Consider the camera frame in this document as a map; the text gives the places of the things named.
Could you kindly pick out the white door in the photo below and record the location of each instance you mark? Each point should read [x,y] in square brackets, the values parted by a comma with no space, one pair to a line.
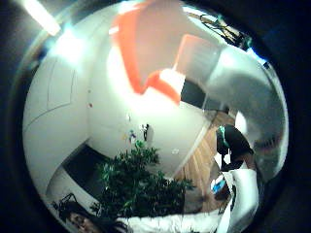
[61,84]

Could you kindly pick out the the person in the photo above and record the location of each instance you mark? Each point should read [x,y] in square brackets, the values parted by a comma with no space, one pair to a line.
[152,224]

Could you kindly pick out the black tripod stand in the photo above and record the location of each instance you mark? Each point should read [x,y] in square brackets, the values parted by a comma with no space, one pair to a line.
[66,202]

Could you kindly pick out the green leafy indoor plant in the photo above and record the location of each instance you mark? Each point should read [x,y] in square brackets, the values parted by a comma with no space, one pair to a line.
[136,184]

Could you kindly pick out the long ceiling light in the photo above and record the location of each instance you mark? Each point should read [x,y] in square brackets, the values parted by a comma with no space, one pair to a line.
[41,15]

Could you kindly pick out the colourful wall stickers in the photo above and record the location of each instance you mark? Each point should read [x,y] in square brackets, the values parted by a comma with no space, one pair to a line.
[131,136]

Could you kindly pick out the white wall switch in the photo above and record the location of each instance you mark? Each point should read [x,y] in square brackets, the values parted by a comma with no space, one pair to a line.
[175,151]

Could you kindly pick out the blue object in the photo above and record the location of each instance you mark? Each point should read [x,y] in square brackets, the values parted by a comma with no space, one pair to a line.
[219,186]

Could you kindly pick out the black wall-mounted device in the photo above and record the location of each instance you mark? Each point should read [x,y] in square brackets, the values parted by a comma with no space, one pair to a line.
[146,132]

